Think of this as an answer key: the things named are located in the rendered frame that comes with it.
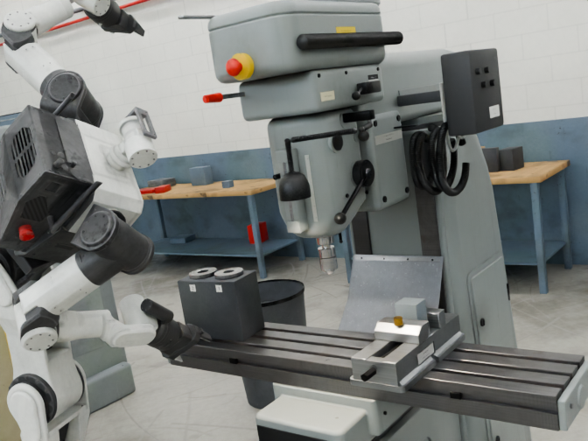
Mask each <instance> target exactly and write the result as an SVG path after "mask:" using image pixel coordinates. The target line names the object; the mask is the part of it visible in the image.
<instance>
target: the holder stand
mask: <svg viewBox="0 0 588 441"><path fill-rule="evenodd" d="M178 290H179V295H180V300H181V304H182V310H183V314H184V320H185V324H186V325H187V324H192V325H195V326H197V327H199V328H202V329H203V331H205V332H206V333H208V334H210V336H211V338H212V339H213V340H238V341H245V340H247V339H248V338H250V337H251V336H253V335H254V334H256V333H258V332H259V331H261V330H262V329H263V328H264V327H265V325H264V320H263V309H262V304H261V299H260V293H259V288H258V282H257V276H256V271H255V270H243V268H229V269H222V270H217V269H216V268H204V269H196V270H194V271H192V272H190V273H189V276H187V277H185V278H183V279H181V280H178Z"/></svg>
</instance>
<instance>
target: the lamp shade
mask: <svg viewBox="0 0 588 441"><path fill-rule="evenodd" d="M278 190H279V196H280V201H295V200H304V199H307V198H310V197H311V196H312V195H311V189H310V184H309V182H308V180H307V178H306V176H305V175H304V174H302V173H301V172H299V171H293V172H288V173H285V174H284V175H283V176H282V177H281V178H280V183H279V188H278Z"/></svg>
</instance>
